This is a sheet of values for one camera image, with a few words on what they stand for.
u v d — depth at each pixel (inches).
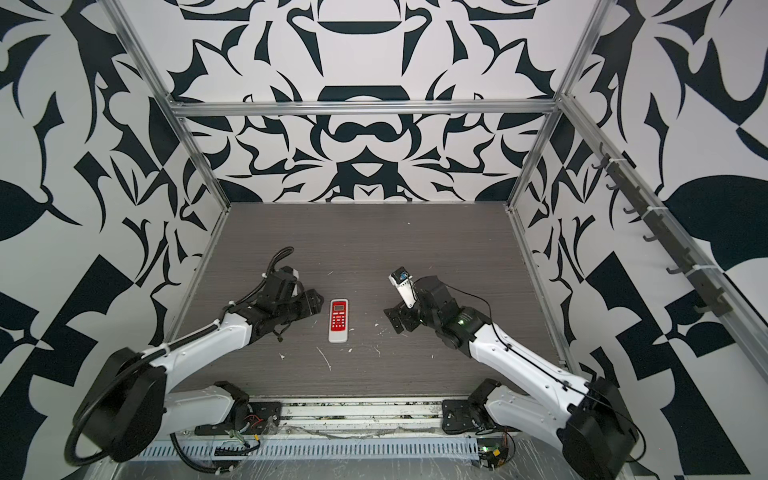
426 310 24.5
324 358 33.2
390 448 28.0
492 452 28.0
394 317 28.0
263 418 28.7
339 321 35.0
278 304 26.5
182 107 36.1
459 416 29.2
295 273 32.5
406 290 27.6
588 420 15.7
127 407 16.1
